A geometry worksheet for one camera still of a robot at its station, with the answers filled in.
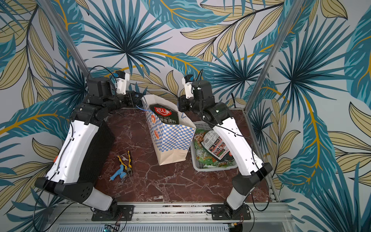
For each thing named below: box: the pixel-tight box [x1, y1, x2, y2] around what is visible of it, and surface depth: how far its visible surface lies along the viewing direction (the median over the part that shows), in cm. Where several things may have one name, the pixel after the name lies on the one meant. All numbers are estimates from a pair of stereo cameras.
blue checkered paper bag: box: [141, 94, 197, 166], surface depth 72 cm
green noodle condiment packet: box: [193, 129, 236, 169], surface depth 91 cm
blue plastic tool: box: [109, 164, 128, 181], surface depth 85 cm
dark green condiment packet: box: [149, 103, 179, 124], surface depth 82 cm
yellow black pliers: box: [116, 150, 133, 176], surface depth 89 cm
